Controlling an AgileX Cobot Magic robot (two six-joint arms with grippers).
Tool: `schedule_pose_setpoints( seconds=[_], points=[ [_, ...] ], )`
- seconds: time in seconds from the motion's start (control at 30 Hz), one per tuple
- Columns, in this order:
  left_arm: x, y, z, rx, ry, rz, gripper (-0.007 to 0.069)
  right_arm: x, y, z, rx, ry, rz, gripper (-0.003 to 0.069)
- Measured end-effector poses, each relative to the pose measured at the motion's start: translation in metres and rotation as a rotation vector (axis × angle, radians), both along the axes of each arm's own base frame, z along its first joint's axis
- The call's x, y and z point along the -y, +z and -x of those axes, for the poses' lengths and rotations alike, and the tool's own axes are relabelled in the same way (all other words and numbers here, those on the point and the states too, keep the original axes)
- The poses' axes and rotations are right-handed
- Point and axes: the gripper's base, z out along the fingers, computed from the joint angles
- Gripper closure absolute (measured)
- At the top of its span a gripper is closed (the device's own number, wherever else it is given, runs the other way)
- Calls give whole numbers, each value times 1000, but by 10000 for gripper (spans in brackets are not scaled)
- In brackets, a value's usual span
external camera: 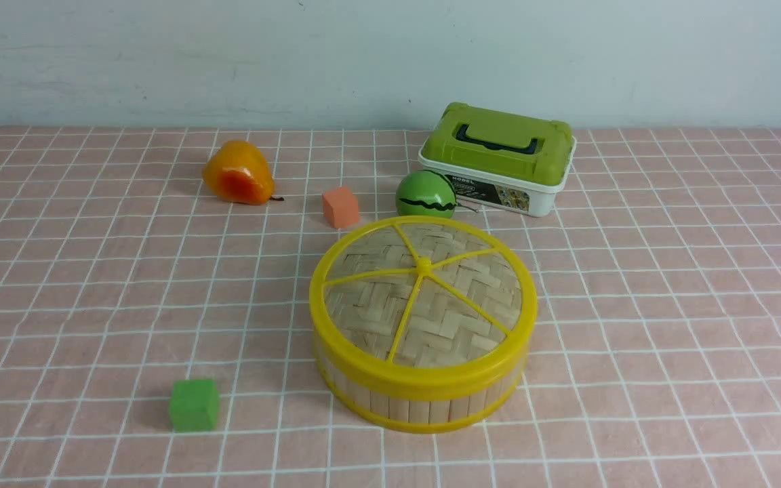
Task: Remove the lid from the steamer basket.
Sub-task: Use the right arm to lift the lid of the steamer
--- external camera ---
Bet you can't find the pink checkered tablecloth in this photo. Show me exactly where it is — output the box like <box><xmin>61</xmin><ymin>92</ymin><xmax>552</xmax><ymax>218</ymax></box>
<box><xmin>0</xmin><ymin>126</ymin><xmax>781</xmax><ymax>487</ymax></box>

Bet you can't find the yellow woven bamboo steamer lid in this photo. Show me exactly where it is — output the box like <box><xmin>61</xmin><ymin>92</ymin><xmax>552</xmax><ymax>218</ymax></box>
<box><xmin>309</xmin><ymin>216</ymin><xmax>538</xmax><ymax>401</ymax></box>

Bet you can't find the green white plastic toolbox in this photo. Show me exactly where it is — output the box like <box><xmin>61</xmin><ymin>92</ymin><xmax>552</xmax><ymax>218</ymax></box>
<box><xmin>418</xmin><ymin>102</ymin><xmax>576</xmax><ymax>218</ymax></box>

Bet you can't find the green foam cube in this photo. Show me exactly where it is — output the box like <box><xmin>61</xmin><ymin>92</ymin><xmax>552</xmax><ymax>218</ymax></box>
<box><xmin>168</xmin><ymin>378</ymin><xmax>220</xmax><ymax>432</ymax></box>

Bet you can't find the yellow bamboo steamer basket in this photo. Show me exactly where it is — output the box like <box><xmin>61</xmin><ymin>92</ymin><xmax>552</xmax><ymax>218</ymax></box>
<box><xmin>313</xmin><ymin>340</ymin><xmax>526</xmax><ymax>434</ymax></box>

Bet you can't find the orange yellow toy pear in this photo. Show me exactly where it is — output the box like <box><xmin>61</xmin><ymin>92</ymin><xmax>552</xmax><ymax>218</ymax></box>
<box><xmin>202</xmin><ymin>140</ymin><xmax>285</xmax><ymax>206</ymax></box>

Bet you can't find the green toy watermelon ball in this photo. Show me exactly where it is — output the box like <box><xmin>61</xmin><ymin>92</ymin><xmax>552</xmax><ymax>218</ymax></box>
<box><xmin>395</xmin><ymin>169</ymin><xmax>458</xmax><ymax>219</ymax></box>

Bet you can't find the orange foam cube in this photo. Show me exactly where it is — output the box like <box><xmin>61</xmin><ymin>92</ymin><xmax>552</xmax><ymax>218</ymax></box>
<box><xmin>322</xmin><ymin>186</ymin><xmax>360</xmax><ymax>229</ymax></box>

